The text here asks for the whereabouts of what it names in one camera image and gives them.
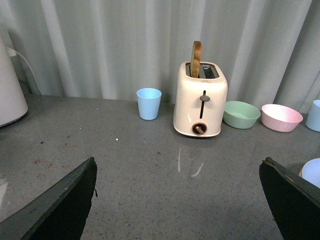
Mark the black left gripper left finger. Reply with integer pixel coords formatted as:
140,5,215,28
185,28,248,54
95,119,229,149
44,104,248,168
0,157,98,240

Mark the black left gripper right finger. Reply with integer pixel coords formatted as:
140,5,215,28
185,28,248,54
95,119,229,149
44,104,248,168
259,157,320,240

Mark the light blue plate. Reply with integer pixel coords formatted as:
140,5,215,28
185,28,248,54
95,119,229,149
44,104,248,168
299,158,320,188

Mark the right light blue cup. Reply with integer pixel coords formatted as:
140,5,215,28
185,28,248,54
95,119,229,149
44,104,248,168
305,99,320,132

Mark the light blue cup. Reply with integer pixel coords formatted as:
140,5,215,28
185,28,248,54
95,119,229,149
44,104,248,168
305,99,320,132
136,88,162,121

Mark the pink bowl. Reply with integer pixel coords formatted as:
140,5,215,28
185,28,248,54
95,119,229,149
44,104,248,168
261,104,303,133

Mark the green bowl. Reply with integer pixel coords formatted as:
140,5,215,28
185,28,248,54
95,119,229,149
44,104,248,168
223,101,261,130

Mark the white kettle appliance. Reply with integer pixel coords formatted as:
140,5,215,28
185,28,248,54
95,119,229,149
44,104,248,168
0,37,28,127

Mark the cream white toaster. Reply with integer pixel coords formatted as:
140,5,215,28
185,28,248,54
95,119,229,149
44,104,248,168
173,62,228,138

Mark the left light blue cup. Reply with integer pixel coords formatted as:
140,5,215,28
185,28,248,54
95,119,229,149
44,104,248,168
136,88,162,121

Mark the slice of toast bread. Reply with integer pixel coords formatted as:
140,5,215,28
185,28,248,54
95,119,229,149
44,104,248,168
190,41,202,78

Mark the white appliance cable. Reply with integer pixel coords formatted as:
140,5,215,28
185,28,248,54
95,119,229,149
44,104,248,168
6,46,43,96

